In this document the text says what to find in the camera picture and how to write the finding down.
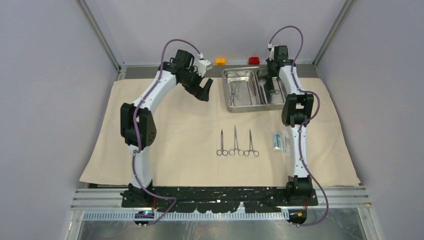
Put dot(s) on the yellow block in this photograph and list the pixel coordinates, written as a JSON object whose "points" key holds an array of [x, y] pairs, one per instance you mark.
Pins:
{"points": [[220, 61]]}

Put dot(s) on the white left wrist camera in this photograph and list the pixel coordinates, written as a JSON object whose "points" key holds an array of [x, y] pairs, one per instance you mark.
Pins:
{"points": [[203, 65]]}

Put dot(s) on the red block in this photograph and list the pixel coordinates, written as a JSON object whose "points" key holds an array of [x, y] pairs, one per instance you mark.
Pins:
{"points": [[253, 60]]}

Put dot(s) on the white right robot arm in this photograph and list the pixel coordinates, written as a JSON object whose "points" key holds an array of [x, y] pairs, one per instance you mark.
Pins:
{"points": [[295, 115]]}

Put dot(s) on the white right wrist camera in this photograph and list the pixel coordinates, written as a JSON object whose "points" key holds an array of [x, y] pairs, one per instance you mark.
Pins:
{"points": [[271, 53]]}

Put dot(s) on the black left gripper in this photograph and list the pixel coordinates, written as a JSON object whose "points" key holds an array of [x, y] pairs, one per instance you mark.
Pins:
{"points": [[202, 94]]}

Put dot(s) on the steel forceps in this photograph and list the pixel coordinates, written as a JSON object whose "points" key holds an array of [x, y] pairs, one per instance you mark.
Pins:
{"points": [[234, 90]]}

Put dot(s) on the long steel needle holder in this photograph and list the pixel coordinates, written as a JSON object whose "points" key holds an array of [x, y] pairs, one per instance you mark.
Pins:
{"points": [[235, 150]]}

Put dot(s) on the curved steel scissors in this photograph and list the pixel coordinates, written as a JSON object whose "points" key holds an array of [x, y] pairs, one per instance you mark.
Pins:
{"points": [[272, 88]]}

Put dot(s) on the green white sterile packet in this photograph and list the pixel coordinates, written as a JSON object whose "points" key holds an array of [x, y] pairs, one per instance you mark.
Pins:
{"points": [[277, 143]]}

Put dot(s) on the steel mesh instrument tray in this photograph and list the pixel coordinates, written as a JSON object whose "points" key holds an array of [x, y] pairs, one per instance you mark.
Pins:
{"points": [[253, 89]]}

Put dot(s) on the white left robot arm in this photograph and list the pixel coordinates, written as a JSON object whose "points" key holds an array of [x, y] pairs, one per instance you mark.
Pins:
{"points": [[137, 125]]}

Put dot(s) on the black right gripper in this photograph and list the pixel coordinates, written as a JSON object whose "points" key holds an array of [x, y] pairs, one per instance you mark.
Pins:
{"points": [[270, 73]]}

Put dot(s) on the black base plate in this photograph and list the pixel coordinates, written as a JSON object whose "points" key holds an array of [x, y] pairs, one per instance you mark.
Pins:
{"points": [[214, 199]]}

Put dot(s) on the straight steel scissors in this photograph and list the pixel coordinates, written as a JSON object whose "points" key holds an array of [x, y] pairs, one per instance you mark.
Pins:
{"points": [[221, 151]]}

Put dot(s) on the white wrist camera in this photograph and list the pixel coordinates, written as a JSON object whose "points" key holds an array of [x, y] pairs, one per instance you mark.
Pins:
{"points": [[203, 65], [271, 53]]}

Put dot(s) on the steel hemostat clamp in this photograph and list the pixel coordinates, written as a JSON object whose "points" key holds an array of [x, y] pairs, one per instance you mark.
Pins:
{"points": [[251, 150]]}

